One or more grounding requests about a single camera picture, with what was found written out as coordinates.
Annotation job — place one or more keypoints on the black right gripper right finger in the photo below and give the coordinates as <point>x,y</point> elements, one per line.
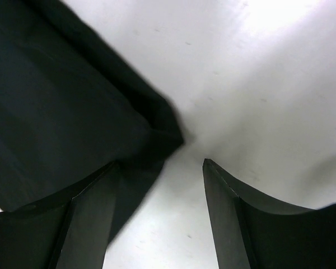
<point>254,230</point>

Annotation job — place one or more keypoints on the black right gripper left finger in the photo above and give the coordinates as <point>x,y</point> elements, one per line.
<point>68,229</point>

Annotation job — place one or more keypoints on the black cloth placemat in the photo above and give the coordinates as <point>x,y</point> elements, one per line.
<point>69,104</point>

